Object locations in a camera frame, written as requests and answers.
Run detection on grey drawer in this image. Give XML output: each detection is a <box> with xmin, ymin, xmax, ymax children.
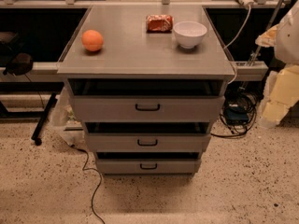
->
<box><xmin>95</xmin><ymin>152</ymin><xmax>201</xmax><ymax>175</ymax></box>
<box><xmin>85</xmin><ymin>122</ymin><xmax>211</xmax><ymax>152</ymax></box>
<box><xmin>68</xmin><ymin>78</ymin><xmax>224</xmax><ymax>122</ymax></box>

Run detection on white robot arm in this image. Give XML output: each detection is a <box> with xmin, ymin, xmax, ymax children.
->
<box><xmin>255</xmin><ymin>1</ymin><xmax>299</xmax><ymax>128</ymax></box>

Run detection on grey drawer cabinet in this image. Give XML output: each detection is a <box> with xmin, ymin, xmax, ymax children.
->
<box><xmin>56</xmin><ymin>4</ymin><xmax>235</xmax><ymax>176</ymax></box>

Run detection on grey top drawer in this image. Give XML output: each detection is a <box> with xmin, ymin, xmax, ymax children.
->
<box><xmin>68</xmin><ymin>78</ymin><xmax>224</xmax><ymax>122</ymax></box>

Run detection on grey bottom drawer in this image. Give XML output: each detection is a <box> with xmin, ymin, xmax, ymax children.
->
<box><xmin>95</xmin><ymin>152</ymin><xmax>201</xmax><ymax>175</ymax></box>

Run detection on blue box on floor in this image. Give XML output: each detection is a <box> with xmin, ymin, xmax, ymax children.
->
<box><xmin>223</xmin><ymin>106</ymin><xmax>249</xmax><ymax>125</ymax></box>

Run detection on metal diagonal rod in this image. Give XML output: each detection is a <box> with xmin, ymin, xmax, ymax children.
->
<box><xmin>239</xmin><ymin>0</ymin><xmax>284</xmax><ymax>91</ymax></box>

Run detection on white bowl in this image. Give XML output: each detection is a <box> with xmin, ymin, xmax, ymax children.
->
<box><xmin>173</xmin><ymin>21</ymin><xmax>207</xmax><ymax>49</ymax></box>

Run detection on crushed red soda can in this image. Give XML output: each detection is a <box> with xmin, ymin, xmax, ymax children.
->
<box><xmin>146</xmin><ymin>14</ymin><xmax>174</xmax><ymax>33</ymax></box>

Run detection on orange fruit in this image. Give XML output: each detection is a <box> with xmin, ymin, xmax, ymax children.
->
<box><xmin>81</xmin><ymin>30</ymin><xmax>104</xmax><ymax>51</ymax></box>

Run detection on clear plastic bag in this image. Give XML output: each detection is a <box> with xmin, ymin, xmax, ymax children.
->
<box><xmin>50</xmin><ymin>88</ymin><xmax>84</xmax><ymax>145</ymax></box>

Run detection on tangled black cables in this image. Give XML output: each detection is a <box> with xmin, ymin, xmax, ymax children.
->
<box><xmin>210</xmin><ymin>89</ymin><xmax>259</xmax><ymax>139</ymax></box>

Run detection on white power cable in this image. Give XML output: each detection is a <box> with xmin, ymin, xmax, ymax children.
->
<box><xmin>222</xmin><ymin>3</ymin><xmax>252</xmax><ymax>86</ymax></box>

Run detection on black floor cable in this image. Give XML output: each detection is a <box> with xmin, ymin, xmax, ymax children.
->
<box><xmin>70</xmin><ymin>144</ymin><xmax>107</xmax><ymax>224</ymax></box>

